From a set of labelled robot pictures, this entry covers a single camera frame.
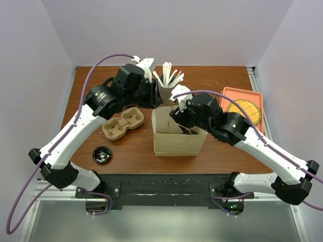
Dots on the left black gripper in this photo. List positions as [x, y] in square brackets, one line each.
[155, 100]

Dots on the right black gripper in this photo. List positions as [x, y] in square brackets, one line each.
[180, 117]

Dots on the single white straw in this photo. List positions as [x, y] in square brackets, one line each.
[158, 78]

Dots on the beige paper bag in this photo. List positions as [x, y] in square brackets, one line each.
[168, 138]

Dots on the cardboard two-cup carrier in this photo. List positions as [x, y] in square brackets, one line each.
[116, 127]

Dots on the black coffee cup lid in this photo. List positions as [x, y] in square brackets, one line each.
[189, 132]

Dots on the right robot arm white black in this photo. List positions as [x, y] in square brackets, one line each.
[290, 179]

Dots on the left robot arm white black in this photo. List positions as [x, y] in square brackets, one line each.
[132, 85]

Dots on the grey utensil holder can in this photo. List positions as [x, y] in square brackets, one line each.
[165, 94]

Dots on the white wrapped straws bundle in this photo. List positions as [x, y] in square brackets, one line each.
[171, 78]

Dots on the yellow woven coaster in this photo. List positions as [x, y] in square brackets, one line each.
[249, 107]

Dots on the orange plastic tray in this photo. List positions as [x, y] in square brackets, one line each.
[255, 97]

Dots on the black cup lid on table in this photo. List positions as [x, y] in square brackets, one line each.
[102, 155]

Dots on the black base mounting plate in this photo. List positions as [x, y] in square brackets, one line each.
[202, 190]

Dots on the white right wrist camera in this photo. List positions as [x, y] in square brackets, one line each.
[182, 95]

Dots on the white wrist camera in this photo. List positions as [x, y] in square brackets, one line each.
[182, 95]
[147, 64]

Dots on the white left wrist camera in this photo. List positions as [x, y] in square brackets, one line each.
[147, 64]

